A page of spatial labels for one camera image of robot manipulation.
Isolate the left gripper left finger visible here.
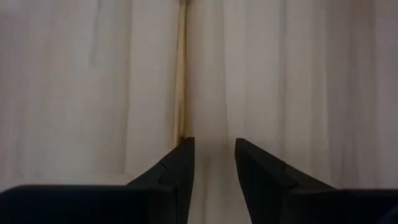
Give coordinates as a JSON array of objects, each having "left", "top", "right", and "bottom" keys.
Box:
[{"left": 0, "top": 136, "right": 196, "bottom": 224}]

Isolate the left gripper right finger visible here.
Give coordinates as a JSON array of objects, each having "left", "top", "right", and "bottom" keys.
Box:
[{"left": 235, "top": 138, "right": 398, "bottom": 224}]

